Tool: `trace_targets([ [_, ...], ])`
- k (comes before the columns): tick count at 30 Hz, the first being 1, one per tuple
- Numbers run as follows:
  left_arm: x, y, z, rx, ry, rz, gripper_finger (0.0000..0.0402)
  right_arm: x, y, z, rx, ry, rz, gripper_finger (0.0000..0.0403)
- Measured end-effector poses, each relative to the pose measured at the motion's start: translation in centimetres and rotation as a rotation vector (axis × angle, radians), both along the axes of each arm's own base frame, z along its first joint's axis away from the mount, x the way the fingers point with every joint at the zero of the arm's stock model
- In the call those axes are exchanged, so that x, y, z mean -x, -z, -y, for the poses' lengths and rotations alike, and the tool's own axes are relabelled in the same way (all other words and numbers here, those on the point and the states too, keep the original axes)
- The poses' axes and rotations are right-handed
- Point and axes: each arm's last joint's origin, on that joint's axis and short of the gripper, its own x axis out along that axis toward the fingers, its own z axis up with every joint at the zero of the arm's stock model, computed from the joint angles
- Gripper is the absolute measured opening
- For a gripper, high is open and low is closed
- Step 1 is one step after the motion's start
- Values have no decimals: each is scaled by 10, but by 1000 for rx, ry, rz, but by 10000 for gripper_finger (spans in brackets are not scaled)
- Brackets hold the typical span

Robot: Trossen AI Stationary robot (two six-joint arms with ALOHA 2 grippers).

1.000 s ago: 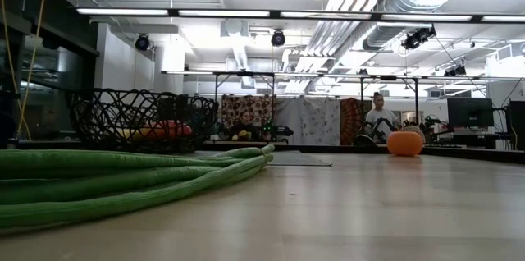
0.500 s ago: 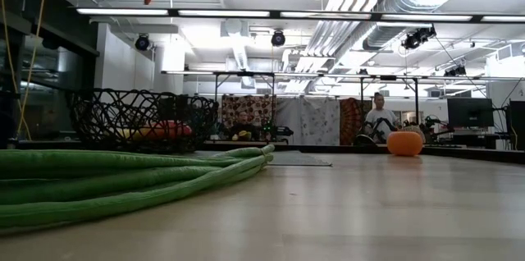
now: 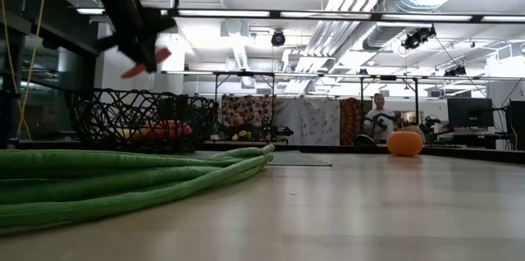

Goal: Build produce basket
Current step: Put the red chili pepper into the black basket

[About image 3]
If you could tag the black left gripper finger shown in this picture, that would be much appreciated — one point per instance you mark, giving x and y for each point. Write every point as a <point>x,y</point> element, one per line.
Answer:
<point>153,27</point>
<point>127,39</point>

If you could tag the red chili pepper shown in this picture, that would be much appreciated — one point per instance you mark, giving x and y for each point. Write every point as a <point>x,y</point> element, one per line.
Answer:
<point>133,71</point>

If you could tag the red yellow mango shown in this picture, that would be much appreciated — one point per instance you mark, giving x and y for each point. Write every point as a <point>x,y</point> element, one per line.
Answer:
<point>164,129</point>

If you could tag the green long beans bunch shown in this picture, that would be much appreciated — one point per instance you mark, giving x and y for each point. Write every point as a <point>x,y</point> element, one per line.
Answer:
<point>82,162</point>

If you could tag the round orange fruit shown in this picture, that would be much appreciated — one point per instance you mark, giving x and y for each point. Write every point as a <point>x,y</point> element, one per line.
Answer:
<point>404,143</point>

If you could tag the black background robot arm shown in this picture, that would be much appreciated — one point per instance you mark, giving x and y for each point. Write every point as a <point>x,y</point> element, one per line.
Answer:
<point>379,120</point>
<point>283,131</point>

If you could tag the black ceiling-mounted rig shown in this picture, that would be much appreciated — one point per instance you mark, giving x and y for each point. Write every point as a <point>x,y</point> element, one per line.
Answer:
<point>418,37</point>
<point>455,71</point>

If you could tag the brown floral cloth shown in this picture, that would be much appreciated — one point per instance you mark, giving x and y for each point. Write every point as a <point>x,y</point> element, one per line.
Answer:
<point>247,107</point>

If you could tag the person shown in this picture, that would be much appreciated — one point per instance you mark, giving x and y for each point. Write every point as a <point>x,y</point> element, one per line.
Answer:
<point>379,101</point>

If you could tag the black computer monitor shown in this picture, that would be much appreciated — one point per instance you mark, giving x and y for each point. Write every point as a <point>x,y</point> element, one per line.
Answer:
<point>469,112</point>
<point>517,123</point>

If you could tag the orange mandala cloth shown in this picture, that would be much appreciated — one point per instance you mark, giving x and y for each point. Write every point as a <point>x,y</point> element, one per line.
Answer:
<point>350,121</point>

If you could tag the white patterned cloth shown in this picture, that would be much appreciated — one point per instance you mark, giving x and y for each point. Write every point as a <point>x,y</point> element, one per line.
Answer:
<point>307,121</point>

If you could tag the round black ceiling camera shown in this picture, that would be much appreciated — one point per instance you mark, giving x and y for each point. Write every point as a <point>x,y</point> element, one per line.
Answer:
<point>278,38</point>

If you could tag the black background table frame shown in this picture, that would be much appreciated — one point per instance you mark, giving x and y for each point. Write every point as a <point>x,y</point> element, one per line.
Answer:
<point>273,88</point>

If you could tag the black aluminium table frame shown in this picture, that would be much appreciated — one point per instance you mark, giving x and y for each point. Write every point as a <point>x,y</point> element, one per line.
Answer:
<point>471,154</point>

